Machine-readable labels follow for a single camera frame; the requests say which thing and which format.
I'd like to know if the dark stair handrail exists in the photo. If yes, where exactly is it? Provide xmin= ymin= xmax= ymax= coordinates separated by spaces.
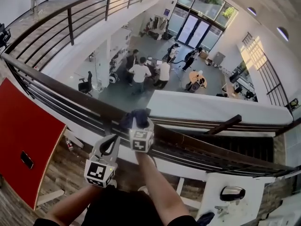
xmin=150 ymin=114 xmax=301 ymax=136

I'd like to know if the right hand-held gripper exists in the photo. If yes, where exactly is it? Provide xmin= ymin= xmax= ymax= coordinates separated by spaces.
xmin=128 ymin=117 xmax=155 ymax=153

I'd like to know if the white computer workstation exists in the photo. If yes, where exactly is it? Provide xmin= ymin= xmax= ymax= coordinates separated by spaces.
xmin=221 ymin=62 xmax=258 ymax=102

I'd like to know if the dark wooden railing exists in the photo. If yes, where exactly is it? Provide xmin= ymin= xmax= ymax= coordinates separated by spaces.
xmin=0 ymin=52 xmax=301 ymax=178

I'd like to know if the large glass window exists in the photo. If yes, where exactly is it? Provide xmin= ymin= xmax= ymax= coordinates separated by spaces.
xmin=177 ymin=0 xmax=238 ymax=28

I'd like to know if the person's right forearm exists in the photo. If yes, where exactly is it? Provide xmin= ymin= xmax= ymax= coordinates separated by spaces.
xmin=135 ymin=151 xmax=191 ymax=223

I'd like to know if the red table with white legs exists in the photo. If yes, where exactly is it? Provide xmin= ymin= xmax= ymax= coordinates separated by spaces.
xmin=0 ymin=77 xmax=84 ymax=210

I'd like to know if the dark wooden staircase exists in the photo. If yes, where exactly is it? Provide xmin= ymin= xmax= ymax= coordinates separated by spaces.
xmin=195 ymin=135 xmax=275 ymax=164

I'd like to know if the black metal balcony railing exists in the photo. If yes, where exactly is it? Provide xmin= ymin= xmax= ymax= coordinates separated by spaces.
xmin=242 ymin=32 xmax=293 ymax=108
xmin=4 ymin=0 xmax=162 ymax=72

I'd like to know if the white side desk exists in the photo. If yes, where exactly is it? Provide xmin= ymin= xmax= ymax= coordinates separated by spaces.
xmin=258 ymin=196 xmax=301 ymax=226

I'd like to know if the black office chair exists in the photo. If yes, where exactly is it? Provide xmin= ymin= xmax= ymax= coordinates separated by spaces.
xmin=78 ymin=71 xmax=94 ymax=97
xmin=0 ymin=24 xmax=11 ymax=54

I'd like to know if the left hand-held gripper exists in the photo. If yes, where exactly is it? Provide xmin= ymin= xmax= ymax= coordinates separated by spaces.
xmin=83 ymin=134 xmax=121 ymax=188

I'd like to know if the small grey metal tool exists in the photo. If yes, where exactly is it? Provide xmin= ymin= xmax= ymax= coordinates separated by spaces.
xmin=215 ymin=205 xmax=230 ymax=215

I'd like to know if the round wooden table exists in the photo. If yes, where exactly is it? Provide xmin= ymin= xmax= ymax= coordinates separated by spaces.
xmin=189 ymin=71 xmax=208 ymax=89

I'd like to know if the person's black shirt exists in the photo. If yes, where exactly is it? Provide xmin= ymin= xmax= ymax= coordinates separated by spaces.
xmin=34 ymin=185 xmax=200 ymax=226

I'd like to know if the grey metal cabinet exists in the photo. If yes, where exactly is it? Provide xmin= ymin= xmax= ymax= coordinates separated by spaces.
xmin=213 ymin=51 xmax=226 ymax=67

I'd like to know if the glass entrance door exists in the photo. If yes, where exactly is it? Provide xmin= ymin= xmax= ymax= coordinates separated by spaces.
xmin=176 ymin=13 xmax=211 ymax=49

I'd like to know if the black smartphone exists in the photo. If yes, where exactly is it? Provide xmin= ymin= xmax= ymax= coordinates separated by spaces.
xmin=20 ymin=150 xmax=34 ymax=170

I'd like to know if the person's left forearm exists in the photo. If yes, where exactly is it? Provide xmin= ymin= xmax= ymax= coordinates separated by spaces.
xmin=47 ymin=185 xmax=104 ymax=223

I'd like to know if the dark blue cloth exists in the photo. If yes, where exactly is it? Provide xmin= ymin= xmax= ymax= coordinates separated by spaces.
xmin=119 ymin=109 xmax=151 ymax=130
xmin=196 ymin=211 xmax=216 ymax=226

